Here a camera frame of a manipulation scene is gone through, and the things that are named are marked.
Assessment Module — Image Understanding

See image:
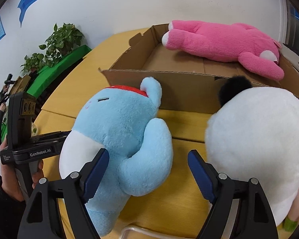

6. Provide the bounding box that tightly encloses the pink pig plush toy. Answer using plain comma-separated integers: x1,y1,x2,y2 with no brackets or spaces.
284,190,299,232

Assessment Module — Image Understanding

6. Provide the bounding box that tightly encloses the clear phone case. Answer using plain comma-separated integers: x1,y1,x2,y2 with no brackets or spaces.
119,224,198,239

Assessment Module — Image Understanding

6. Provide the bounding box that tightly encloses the white panda plush toy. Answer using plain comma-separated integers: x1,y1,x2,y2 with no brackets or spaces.
205,76,299,224

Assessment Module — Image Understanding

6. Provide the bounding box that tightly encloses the blue plush toy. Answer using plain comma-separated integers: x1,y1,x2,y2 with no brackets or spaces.
59,77,173,236

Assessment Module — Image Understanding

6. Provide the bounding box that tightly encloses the pink bear plush toy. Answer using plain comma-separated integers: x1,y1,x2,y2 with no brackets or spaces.
161,20,284,81

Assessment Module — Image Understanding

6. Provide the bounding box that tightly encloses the person's left hand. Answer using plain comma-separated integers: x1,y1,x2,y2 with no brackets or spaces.
0,137,44,202

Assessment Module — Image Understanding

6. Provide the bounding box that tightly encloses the green bench cover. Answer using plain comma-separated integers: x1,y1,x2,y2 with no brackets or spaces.
26,45,92,98

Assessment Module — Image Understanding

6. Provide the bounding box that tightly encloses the green potted plant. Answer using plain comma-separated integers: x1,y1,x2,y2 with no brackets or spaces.
20,23,84,74

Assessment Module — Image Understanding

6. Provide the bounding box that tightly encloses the brown cardboard box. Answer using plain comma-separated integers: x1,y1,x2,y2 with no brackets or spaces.
101,24,299,114

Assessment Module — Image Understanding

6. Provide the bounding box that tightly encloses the grey cloth bag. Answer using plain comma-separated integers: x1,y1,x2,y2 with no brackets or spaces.
280,44,299,74

